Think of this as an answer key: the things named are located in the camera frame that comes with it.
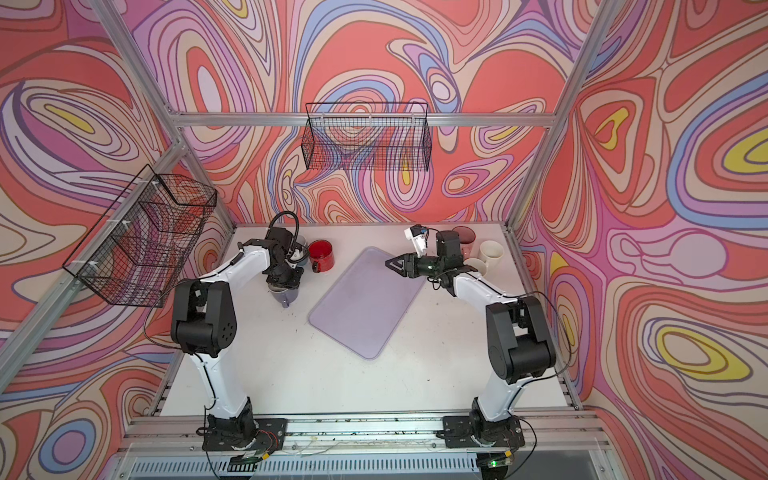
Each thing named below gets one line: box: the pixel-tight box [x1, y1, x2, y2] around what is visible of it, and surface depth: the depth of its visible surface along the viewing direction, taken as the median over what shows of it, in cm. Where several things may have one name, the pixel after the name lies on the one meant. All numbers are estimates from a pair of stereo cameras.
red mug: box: [308, 239, 335, 273], surface depth 105 cm
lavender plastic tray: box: [308, 246, 427, 360], surface depth 98 cm
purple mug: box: [268, 284, 299, 308], surface depth 95 cm
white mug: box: [479, 240, 505, 271], surface depth 101 cm
